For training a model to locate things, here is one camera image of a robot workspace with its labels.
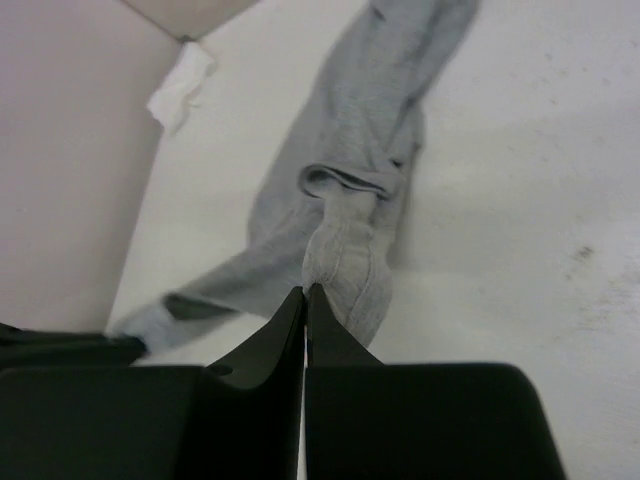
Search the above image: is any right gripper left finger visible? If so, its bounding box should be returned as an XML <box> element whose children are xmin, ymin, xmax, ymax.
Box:
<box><xmin>197</xmin><ymin>287</ymin><xmax>304</xmax><ymax>479</ymax></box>

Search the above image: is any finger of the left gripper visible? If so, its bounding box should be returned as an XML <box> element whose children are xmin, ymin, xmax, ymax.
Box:
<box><xmin>1</xmin><ymin>323</ymin><xmax>147</xmax><ymax>370</ymax></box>

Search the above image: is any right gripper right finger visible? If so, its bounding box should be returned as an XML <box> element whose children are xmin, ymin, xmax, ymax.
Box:
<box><xmin>305</xmin><ymin>286</ymin><xmax>566</xmax><ymax>479</ymax></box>

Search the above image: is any grey tank top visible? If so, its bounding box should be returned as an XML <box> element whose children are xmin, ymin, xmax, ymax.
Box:
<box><xmin>110</xmin><ymin>0</ymin><xmax>478</xmax><ymax>353</ymax></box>

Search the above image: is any folded white tank top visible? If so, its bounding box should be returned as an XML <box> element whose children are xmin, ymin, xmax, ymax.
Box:
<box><xmin>147</xmin><ymin>41</ymin><xmax>217</xmax><ymax>136</ymax></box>

